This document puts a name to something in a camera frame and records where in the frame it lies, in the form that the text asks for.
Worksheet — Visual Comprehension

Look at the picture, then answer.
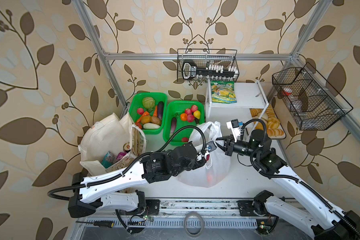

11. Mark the roll of clear tape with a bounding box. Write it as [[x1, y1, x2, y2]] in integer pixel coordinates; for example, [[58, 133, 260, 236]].
[[183, 211, 205, 238]]

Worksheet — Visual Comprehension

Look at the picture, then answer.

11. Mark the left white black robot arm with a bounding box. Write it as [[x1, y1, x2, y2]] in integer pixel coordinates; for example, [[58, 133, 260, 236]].
[[48, 126, 217, 218]]

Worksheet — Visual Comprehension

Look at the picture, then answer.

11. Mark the left yellow black screwdriver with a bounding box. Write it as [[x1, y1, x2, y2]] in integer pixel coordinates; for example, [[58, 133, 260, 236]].
[[76, 220, 115, 228]]

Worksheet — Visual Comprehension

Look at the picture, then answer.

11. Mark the green white drink can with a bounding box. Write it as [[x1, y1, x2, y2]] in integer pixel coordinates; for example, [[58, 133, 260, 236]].
[[123, 143, 131, 153]]

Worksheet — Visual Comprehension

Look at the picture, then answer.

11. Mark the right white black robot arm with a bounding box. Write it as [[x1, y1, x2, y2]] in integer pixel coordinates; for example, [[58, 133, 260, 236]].
[[217, 119, 360, 240]]

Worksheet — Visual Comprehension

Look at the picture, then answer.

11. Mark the cream canvas tote bag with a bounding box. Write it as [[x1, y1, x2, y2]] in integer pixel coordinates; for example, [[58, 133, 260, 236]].
[[78, 114, 147, 176]]

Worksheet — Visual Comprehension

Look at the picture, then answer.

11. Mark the purple snack bag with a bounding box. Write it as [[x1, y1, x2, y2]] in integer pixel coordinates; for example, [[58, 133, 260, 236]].
[[115, 152, 127, 163]]

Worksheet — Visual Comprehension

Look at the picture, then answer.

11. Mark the teal red snack bag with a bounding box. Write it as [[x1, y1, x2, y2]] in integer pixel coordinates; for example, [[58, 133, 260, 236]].
[[101, 151, 117, 169]]

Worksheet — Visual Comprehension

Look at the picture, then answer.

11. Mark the back black wire basket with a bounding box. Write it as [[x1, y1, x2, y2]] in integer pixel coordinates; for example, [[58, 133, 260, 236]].
[[177, 48, 240, 83]]

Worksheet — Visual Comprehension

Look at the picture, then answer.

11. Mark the white radish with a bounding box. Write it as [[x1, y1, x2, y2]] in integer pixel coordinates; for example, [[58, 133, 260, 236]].
[[143, 123, 161, 130]]

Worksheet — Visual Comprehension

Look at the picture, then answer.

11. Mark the white plastic grocery bag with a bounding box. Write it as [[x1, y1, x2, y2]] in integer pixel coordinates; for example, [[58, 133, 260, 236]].
[[178, 122, 231, 188]]

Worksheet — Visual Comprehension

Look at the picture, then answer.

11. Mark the green cabbage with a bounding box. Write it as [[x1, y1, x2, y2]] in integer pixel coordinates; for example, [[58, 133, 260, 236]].
[[142, 97, 156, 110]]

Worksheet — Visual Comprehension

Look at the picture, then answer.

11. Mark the green plastic basket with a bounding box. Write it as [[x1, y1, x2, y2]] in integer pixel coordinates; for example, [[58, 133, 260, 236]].
[[163, 101, 205, 142], [129, 92, 168, 135]]

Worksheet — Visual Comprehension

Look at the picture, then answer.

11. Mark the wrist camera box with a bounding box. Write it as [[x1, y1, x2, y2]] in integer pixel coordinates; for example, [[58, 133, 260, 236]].
[[205, 141, 218, 155], [227, 119, 243, 142]]

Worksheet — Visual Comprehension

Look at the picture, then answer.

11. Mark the right black wire basket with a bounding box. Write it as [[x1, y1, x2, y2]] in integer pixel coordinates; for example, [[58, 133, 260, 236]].
[[272, 62, 354, 131]]

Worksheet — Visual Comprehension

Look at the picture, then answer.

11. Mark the tray of bread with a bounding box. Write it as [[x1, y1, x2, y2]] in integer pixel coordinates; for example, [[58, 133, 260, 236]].
[[250, 105, 286, 140]]

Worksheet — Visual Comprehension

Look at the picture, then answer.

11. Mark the white two-tier shelf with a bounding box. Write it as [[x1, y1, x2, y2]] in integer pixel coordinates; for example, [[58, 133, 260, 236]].
[[205, 80, 269, 125]]

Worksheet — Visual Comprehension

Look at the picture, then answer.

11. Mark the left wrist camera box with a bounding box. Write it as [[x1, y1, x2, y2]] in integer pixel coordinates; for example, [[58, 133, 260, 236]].
[[205, 141, 218, 155]]

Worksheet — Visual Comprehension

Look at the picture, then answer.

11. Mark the yellow green snack bag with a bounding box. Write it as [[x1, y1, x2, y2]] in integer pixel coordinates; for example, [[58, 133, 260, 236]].
[[211, 81, 237, 104]]

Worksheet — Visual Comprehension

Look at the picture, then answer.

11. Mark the dark purple eggplant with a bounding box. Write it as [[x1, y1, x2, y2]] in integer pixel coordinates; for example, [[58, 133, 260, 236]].
[[157, 101, 164, 120]]

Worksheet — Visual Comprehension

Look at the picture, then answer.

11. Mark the black wire basket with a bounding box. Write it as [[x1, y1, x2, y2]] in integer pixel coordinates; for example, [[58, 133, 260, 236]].
[[177, 48, 240, 83], [272, 62, 354, 131]]

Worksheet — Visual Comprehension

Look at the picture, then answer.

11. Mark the brown potato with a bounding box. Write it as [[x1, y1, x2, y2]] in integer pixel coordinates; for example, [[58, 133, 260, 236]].
[[151, 116, 162, 126]]

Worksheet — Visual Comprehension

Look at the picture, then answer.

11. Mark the small purple eggplant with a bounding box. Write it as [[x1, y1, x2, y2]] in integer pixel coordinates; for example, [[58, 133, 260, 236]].
[[169, 117, 177, 137]]

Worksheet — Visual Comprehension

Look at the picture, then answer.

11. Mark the yellow lemon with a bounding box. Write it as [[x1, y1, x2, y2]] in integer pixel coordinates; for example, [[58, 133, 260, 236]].
[[193, 110, 201, 120]]

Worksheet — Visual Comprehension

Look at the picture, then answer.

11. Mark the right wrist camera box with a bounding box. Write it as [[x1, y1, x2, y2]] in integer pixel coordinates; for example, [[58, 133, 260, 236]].
[[227, 119, 243, 142]]

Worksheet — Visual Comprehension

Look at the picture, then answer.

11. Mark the orange fruit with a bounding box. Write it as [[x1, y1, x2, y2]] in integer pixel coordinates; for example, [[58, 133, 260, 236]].
[[181, 113, 188, 122]]

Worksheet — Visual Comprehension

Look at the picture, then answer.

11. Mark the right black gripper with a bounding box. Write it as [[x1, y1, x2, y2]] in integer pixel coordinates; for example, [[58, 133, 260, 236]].
[[211, 134, 260, 160]]

